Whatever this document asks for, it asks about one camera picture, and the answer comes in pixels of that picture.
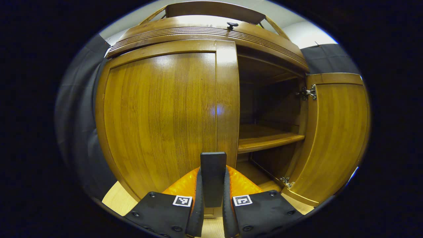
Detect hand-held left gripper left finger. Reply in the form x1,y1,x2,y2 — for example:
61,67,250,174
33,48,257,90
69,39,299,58
124,167,205,238

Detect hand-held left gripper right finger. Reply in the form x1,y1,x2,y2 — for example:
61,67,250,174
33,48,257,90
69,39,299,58
222,166,304,238

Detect black door handle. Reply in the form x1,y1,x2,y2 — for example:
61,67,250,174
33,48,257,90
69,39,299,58
200,152,227,208

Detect wooden shoe cabinet door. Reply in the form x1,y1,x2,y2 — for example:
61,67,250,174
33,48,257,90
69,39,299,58
95,40,240,203
281,73,371,207

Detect wooden double-door shoe cabinet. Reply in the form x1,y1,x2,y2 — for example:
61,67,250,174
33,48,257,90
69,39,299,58
95,1,371,218

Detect silver door hinge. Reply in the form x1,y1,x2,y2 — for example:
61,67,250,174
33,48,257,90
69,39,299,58
279,176,295,189
296,84,318,101

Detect wooden inner shelf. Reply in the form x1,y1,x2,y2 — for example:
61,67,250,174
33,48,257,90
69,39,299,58
238,125,305,154

